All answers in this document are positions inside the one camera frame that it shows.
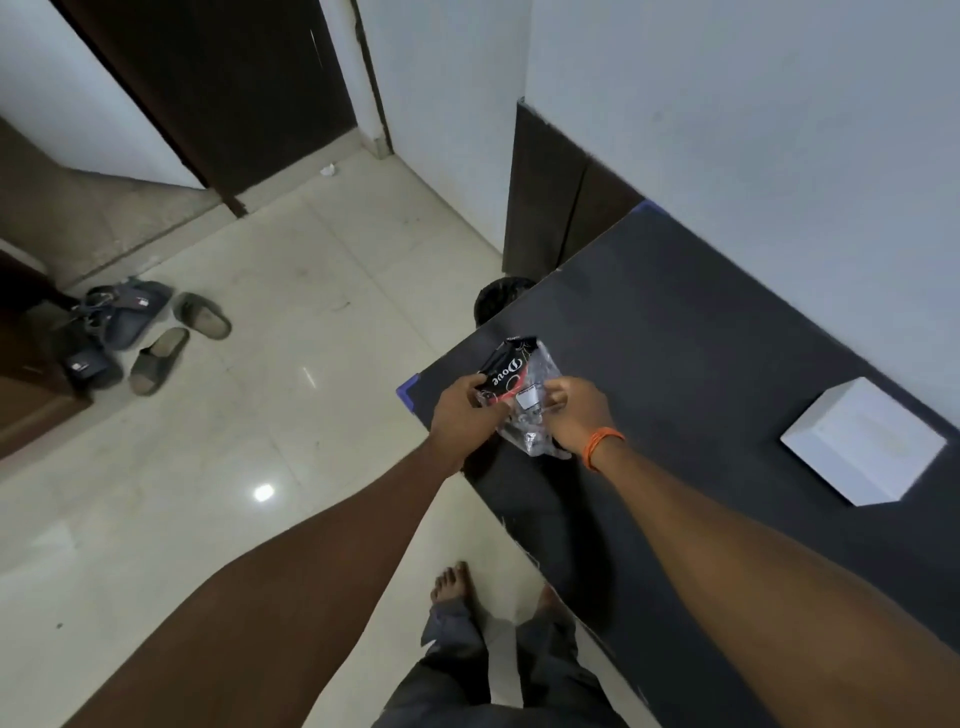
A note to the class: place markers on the person's left hand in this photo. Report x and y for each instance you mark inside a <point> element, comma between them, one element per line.
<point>459,420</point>

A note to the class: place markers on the person's right hand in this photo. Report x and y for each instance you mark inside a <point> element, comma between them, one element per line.
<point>583,420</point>

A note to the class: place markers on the person's left thumb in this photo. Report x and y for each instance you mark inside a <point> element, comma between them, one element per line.
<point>475,381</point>

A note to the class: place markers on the person's right thumb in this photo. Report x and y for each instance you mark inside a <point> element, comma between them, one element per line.
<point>556,388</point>

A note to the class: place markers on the clear plastic packet black label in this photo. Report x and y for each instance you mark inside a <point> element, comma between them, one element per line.
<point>525,375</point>

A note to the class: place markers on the person's left forearm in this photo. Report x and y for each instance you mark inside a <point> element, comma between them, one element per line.
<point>300,600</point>

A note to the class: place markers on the person's right forearm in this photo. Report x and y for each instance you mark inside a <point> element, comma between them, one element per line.
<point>765,600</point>

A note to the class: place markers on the blue tape corner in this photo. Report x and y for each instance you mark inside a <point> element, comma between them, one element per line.
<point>409,390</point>
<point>655,206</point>

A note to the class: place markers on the orange wristband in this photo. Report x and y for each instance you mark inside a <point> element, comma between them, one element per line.
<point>602,444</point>

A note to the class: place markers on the black waste bin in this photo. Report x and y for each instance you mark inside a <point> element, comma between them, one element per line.
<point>501,297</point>

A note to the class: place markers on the dark brown cabinet panel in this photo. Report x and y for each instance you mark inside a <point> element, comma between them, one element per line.
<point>555,202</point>

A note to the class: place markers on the person's left foot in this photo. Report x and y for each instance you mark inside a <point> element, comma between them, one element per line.
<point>452,583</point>

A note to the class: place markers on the person's foot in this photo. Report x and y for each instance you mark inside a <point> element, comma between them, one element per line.
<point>551,600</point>
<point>452,583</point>

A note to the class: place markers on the person's right foot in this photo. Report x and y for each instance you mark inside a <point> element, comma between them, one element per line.
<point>551,600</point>

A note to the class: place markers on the olive slide sandal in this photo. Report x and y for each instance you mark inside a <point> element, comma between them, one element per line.
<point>157,361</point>
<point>204,315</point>

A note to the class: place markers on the person's grey trousers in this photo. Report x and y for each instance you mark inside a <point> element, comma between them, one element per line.
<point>517,675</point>

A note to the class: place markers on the white cardboard box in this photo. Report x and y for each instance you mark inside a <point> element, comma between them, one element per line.
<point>862,441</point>

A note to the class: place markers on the dark blue slide sandal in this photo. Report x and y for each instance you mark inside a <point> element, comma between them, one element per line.
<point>135,309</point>
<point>91,366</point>

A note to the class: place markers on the dark wooden door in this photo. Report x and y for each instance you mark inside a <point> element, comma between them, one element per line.
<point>225,82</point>

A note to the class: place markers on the brown wooden furniture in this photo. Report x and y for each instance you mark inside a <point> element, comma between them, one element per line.
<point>30,360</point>

